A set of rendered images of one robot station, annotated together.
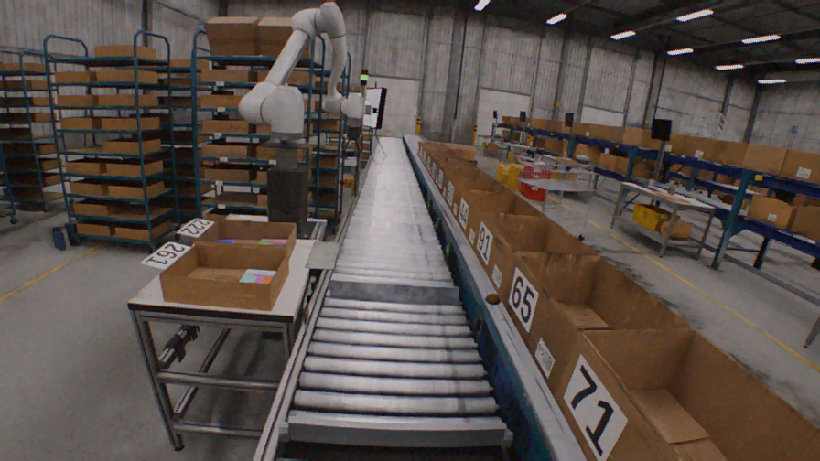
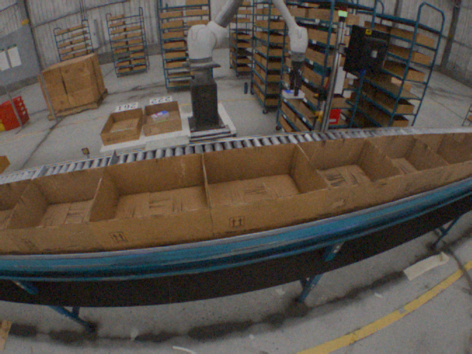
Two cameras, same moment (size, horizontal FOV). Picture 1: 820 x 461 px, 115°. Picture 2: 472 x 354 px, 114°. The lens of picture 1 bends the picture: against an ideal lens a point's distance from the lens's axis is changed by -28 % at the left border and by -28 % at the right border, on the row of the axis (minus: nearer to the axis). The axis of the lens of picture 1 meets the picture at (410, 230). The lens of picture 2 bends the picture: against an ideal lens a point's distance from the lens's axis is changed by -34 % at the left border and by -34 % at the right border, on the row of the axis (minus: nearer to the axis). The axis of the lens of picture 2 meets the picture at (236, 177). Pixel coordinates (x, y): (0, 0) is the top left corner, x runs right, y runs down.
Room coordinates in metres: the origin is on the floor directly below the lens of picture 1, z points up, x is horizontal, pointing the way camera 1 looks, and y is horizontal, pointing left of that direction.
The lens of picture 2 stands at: (1.74, -0.97, 1.54)
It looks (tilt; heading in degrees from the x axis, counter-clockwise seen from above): 40 degrees down; 84
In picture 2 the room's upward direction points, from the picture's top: straight up
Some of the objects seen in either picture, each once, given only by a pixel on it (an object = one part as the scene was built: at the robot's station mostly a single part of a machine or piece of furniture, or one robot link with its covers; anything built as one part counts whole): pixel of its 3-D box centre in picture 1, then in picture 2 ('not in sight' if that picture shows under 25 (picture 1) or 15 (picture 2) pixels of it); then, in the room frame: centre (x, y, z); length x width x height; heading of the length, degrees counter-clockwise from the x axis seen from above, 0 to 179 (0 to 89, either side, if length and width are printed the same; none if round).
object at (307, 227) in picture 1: (287, 198); (204, 102); (1.68, 0.63, 0.91); 0.26 x 0.26 x 0.33; 8
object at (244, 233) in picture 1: (248, 241); (161, 116); (1.34, 0.69, 0.80); 0.38 x 0.28 x 0.10; 100
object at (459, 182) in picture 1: (478, 198); (259, 187); (1.90, -0.36, 0.96); 0.39 x 0.29 x 0.17; 5
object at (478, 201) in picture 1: (498, 219); (154, 201); (1.51, -0.39, 0.96); 0.39 x 0.29 x 0.17; 5
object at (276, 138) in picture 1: (286, 137); (198, 61); (1.66, 0.64, 1.23); 0.22 x 0.18 x 0.06; 15
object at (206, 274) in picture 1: (229, 274); (123, 125); (1.04, 0.62, 0.80); 0.38 x 0.28 x 0.10; 97
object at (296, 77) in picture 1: (287, 79); (333, 16); (2.86, 1.11, 1.59); 0.40 x 0.30 x 0.10; 95
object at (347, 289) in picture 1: (394, 294); (108, 176); (1.11, 0.03, 0.76); 0.46 x 0.01 x 0.09; 95
